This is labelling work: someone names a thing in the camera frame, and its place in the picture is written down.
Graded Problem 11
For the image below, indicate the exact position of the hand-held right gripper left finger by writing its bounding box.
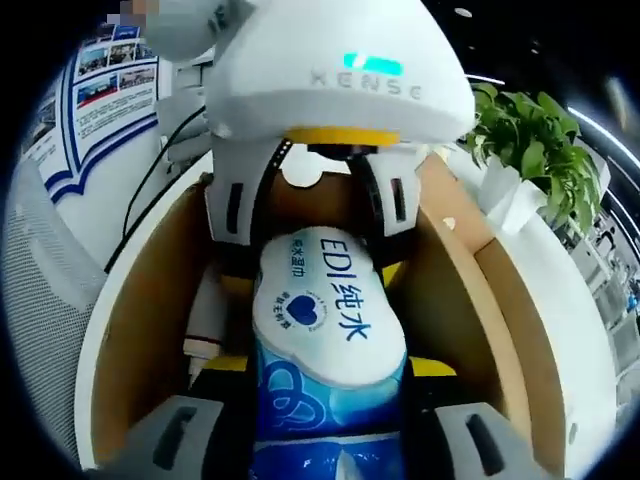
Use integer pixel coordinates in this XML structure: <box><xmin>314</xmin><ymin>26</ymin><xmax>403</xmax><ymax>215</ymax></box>
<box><xmin>84</xmin><ymin>357</ymin><xmax>257</xmax><ymax>480</ymax></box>

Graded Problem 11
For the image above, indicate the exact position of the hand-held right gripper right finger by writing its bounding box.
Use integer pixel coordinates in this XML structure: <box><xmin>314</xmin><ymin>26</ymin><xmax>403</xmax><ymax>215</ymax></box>
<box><xmin>399</xmin><ymin>357</ymin><xmax>551</xmax><ymax>480</ymax></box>

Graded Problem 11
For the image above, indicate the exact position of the brown cardboard shoe box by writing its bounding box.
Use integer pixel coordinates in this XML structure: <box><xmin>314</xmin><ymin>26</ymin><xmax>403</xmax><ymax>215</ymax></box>
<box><xmin>92</xmin><ymin>149</ymin><xmax>534</xmax><ymax>480</ymax></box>

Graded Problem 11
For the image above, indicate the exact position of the blue wet wipes pack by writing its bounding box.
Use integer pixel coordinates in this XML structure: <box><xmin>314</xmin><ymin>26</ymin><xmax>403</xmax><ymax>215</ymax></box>
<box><xmin>249</xmin><ymin>224</ymin><xmax>409</xmax><ymax>480</ymax></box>

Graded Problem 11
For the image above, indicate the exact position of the potted green plant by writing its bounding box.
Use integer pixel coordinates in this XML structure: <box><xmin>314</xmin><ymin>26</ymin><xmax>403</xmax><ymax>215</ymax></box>
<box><xmin>459</xmin><ymin>82</ymin><xmax>609</xmax><ymax>236</ymax></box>

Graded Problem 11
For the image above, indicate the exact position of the black cable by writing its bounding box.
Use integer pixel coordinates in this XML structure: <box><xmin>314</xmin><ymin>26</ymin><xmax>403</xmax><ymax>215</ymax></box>
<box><xmin>102</xmin><ymin>102</ymin><xmax>209</xmax><ymax>274</ymax></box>

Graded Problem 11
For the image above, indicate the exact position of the blue white wall poster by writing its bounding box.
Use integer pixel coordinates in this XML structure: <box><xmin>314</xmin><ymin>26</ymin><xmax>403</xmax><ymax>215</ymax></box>
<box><xmin>19</xmin><ymin>24</ymin><xmax>161</xmax><ymax>204</ymax></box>

